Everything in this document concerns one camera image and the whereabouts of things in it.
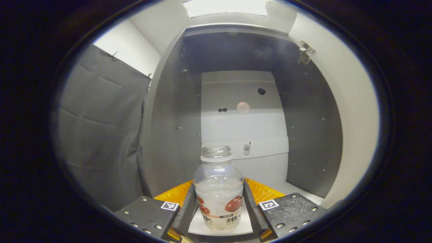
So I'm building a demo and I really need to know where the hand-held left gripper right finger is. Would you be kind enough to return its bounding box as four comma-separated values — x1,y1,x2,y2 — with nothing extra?
242,178,328,242

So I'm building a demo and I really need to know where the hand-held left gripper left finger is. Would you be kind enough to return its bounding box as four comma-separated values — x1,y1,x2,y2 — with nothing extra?
112,180,198,243

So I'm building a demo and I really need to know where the clear plastic bottle red label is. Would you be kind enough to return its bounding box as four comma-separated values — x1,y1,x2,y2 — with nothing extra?
193,145,244,233

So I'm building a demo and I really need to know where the dark grey cabinet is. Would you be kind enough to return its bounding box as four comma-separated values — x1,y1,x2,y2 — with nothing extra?
138,23,344,237

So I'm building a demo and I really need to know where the white cabinet shelf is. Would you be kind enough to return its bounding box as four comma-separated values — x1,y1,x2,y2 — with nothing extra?
187,182,325,237

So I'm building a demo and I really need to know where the metal door hinge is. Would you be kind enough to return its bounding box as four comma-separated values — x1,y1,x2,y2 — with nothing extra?
298,40,316,65

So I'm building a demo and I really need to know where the black backdrop cloth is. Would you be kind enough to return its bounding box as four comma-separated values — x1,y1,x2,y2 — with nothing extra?
57,44,153,212

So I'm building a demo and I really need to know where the large ceiling light panel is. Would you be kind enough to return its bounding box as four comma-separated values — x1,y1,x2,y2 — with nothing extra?
183,0,269,18

